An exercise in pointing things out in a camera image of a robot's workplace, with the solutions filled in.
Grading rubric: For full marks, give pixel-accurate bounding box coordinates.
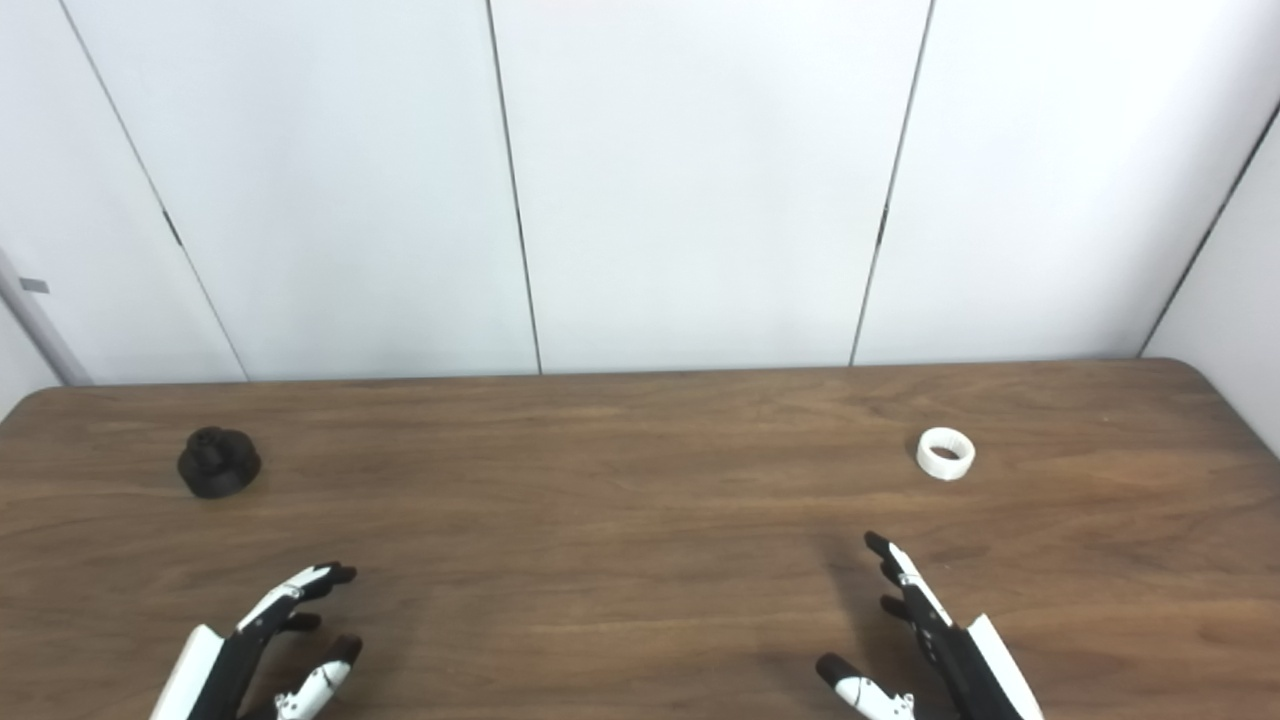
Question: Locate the white and black left hand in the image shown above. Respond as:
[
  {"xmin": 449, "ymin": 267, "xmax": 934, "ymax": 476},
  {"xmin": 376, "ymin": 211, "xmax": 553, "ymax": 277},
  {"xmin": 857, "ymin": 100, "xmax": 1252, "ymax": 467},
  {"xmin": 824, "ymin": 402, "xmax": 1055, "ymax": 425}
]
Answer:
[{"xmin": 150, "ymin": 562, "xmax": 364, "ymax": 720}]

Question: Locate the round black part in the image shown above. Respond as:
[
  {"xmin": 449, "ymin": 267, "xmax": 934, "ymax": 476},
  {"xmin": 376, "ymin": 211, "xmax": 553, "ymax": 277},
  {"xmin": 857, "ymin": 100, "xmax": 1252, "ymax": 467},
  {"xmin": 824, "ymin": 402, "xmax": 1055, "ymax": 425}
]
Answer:
[{"xmin": 177, "ymin": 427, "xmax": 263, "ymax": 500}]

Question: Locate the white ring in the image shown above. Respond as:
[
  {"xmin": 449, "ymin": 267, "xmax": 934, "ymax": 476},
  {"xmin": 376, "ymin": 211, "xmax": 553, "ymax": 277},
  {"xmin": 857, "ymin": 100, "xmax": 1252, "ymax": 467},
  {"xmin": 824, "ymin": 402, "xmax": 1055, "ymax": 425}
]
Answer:
[{"xmin": 916, "ymin": 427, "xmax": 977, "ymax": 482}]

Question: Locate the grey metal post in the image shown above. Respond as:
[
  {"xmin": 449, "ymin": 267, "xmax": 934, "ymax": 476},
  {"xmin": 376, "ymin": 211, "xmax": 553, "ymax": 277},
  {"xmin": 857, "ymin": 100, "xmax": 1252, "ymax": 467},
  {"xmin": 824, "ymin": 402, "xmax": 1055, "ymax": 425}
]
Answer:
[{"xmin": 0, "ymin": 245, "xmax": 94, "ymax": 387}]

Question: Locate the white and black right hand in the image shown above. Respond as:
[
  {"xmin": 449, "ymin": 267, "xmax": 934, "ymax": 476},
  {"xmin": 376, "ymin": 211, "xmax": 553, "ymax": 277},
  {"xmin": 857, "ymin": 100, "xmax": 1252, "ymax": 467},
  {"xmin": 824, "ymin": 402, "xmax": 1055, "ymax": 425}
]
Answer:
[{"xmin": 815, "ymin": 531, "xmax": 1046, "ymax": 720}]

